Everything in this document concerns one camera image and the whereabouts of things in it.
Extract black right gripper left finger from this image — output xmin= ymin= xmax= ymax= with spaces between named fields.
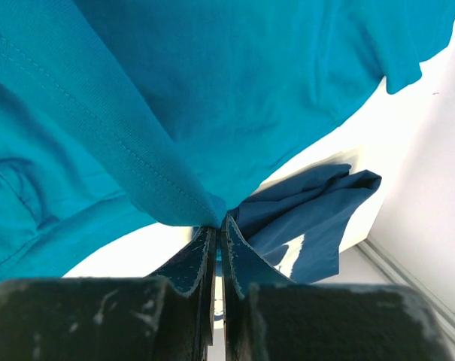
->
xmin=0 ymin=227 xmax=217 ymax=360

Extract aluminium frame right post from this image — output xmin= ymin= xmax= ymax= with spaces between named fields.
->
xmin=353 ymin=239 xmax=455 ymax=360

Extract folded navy cartoon print shirt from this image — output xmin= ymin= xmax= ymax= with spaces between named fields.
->
xmin=229 ymin=164 xmax=382 ymax=284

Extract teal blue t shirt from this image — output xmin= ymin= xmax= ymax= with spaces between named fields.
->
xmin=0 ymin=1 xmax=455 ymax=282

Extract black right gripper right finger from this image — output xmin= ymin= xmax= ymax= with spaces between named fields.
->
xmin=220 ymin=217 xmax=451 ymax=360

